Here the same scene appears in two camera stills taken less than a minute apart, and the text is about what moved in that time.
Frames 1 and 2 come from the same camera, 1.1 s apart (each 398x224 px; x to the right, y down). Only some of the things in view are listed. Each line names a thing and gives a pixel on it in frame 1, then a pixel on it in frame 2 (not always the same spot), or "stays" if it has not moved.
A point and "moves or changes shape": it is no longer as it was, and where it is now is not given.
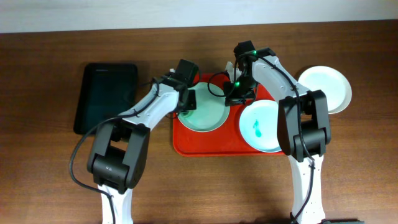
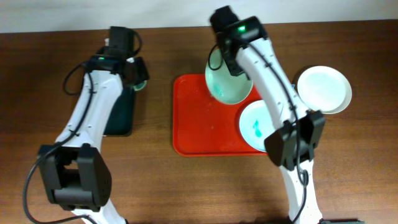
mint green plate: x=211 y=112 moves or changes shape
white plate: x=336 y=87 stays
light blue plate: x=258 y=126 stays
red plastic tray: x=227 y=140 stays
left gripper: x=191 y=100 to x=138 y=73
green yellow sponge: x=186 y=113 to x=137 y=88
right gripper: x=237 y=100 to x=236 y=66
